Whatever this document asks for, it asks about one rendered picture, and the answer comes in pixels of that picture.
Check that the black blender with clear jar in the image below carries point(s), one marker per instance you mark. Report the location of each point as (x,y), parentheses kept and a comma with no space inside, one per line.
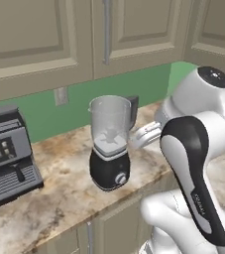
(109,162)

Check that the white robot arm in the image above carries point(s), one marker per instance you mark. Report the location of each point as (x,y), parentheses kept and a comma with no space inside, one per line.
(196,105)

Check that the grey blender knob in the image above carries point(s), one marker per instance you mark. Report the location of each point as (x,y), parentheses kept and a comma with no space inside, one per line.
(120,179)

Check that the grey black coffee machine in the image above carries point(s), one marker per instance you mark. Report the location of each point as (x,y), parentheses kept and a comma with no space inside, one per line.
(5,165)

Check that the wide beige wall cupboard door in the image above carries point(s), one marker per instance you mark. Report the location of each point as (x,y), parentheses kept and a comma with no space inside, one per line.
(28,43)

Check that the beige corner wall cupboard door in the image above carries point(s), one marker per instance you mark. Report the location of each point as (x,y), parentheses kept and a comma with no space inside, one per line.
(216,29)

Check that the beige wall outlet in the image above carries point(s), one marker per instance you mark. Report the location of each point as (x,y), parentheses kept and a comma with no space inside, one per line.
(61,96)

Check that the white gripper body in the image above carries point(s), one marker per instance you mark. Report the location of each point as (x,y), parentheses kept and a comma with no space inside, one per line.
(146,134)

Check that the beige base cupboard door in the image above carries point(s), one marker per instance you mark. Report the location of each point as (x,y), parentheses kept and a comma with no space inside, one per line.
(120,228)
(66,243)

